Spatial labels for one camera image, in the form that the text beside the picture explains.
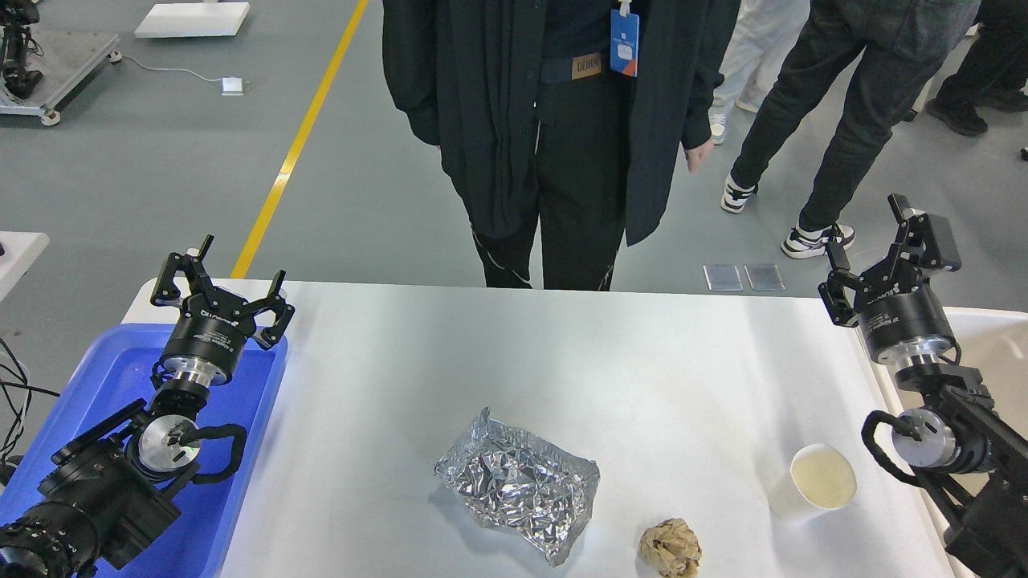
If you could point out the person in black trousers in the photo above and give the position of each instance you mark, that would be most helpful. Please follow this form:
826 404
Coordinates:
895 46

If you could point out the metal floor plate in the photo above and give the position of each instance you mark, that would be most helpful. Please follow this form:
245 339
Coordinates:
764 277
723 277

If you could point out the crumpled brown paper ball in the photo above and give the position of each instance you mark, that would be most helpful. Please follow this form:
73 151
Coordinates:
671 548

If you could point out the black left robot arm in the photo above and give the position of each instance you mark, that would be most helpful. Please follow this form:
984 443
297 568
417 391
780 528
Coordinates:
111 493

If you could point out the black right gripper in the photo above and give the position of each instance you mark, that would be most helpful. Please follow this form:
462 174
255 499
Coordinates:
899 317

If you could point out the beige plastic bin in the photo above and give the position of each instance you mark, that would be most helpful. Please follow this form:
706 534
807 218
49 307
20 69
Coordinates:
992 361

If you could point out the white flat board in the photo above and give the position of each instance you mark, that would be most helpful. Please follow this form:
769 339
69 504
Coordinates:
193 20

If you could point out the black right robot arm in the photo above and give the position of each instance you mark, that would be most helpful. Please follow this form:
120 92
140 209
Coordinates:
955 447

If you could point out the white power adapter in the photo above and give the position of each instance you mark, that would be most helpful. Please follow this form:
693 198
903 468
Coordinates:
232 86

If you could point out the person in black coat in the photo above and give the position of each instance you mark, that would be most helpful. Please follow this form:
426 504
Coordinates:
540 138

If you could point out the left metal floor plate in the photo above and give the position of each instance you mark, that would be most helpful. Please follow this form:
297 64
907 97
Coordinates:
723 277

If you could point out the crumpled aluminium foil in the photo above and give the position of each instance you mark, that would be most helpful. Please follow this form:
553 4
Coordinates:
512 480

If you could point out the person in white trousers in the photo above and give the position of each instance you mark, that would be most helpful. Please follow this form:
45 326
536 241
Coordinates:
764 33

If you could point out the white paper cup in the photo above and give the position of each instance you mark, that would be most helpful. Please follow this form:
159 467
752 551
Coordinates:
819 479

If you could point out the blue id badge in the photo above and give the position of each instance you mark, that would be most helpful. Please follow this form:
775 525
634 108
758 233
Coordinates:
624 40

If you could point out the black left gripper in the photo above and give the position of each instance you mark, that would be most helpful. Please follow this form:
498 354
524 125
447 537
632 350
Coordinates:
215 324

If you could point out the white side table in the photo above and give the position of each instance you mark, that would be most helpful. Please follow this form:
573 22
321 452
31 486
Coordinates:
19 252

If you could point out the right metal floor plate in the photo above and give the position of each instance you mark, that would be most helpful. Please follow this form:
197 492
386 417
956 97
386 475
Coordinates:
764 277

